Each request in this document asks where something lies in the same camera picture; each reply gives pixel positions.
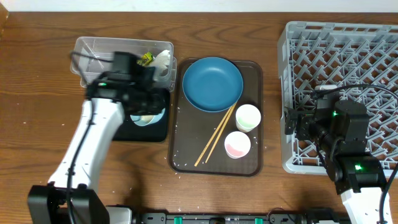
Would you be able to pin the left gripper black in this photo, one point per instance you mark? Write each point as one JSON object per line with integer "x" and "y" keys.
{"x": 155, "y": 97}

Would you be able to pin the white cup green inside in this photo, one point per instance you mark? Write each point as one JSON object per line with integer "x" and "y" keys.
{"x": 247, "y": 117}

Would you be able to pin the yellow green snack wrapper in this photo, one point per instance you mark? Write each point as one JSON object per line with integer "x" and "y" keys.
{"x": 145, "y": 59}

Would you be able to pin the white cup pink inside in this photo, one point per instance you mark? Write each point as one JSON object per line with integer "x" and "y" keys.
{"x": 237, "y": 144}

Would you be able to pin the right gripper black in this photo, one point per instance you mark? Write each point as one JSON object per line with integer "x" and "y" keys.
{"x": 305, "y": 116}

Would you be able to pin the wooden chopstick left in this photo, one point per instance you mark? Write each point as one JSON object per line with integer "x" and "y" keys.
{"x": 213, "y": 137}

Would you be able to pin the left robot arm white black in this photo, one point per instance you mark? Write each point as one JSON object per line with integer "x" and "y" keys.
{"x": 70, "y": 194}

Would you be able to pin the clear plastic waste bin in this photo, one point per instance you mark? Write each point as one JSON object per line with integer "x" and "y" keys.
{"x": 98, "y": 51}

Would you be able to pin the brown serving tray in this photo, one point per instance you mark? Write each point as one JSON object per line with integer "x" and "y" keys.
{"x": 192, "y": 129}

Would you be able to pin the black rail with green clips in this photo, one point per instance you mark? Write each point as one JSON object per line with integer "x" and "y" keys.
{"x": 275, "y": 217}

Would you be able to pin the wooden chopstick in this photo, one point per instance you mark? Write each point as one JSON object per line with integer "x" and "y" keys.
{"x": 213, "y": 137}
{"x": 220, "y": 130}

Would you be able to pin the light blue small bowl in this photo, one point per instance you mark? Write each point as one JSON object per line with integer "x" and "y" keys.
{"x": 145, "y": 120}

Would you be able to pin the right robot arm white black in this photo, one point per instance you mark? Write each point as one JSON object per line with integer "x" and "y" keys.
{"x": 338, "y": 129}

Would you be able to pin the crumpled white tissue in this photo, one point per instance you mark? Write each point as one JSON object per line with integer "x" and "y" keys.
{"x": 161, "y": 62}

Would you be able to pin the black waste tray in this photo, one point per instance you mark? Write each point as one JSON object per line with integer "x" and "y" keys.
{"x": 128, "y": 131}

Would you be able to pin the grey dishwasher rack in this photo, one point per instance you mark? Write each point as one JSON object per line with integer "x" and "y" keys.
{"x": 360, "y": 59}

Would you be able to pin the dark blue plate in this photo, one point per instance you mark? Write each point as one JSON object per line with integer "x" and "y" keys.
{"x": 212, "y": 84}

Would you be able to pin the wooden chopstick right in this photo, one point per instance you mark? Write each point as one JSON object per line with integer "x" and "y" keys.
{"x": 220, "y": 130}

